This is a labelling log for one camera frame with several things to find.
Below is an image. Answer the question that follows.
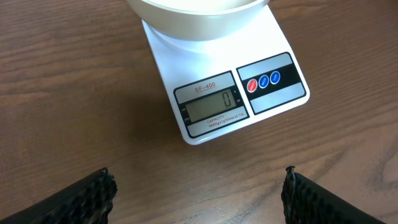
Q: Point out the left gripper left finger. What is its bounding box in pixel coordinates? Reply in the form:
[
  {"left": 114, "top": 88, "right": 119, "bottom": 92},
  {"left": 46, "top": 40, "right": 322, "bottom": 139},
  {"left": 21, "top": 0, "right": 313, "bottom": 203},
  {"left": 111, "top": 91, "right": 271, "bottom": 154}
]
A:
[{"left": 1, "top": 167, "right": 118, "bottom": 224}]

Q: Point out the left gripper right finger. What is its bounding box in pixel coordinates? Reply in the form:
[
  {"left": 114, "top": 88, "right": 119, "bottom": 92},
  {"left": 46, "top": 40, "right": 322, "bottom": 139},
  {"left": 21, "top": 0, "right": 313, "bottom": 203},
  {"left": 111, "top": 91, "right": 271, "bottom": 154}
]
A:
[{"left": 281, "top": 166, "right": 385, "bottom": 224}]

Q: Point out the white digital kitchen scale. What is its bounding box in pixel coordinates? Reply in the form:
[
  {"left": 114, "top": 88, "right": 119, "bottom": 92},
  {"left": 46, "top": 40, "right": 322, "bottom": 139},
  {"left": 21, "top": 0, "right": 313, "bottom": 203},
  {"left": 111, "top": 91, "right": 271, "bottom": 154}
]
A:
[{"left": 144, "top": 7, "right": 310, "bottom": 145}]

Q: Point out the white bowl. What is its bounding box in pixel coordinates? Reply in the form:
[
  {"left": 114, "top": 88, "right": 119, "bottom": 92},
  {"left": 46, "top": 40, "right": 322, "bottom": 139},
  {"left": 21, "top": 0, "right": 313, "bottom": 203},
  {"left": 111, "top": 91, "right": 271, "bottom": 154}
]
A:
[{"left": 127, "top": 0, "right": 268, "bottom": 40}]

